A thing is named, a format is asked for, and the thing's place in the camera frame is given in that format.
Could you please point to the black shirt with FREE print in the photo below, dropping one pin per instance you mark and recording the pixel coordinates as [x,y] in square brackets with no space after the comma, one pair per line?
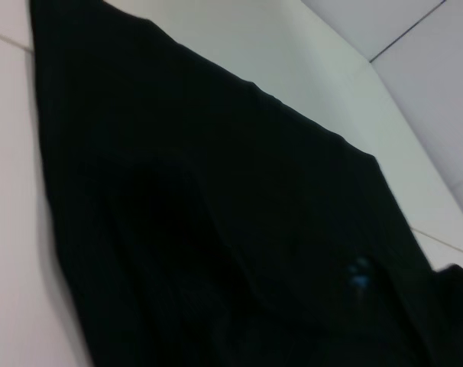
[216,229]

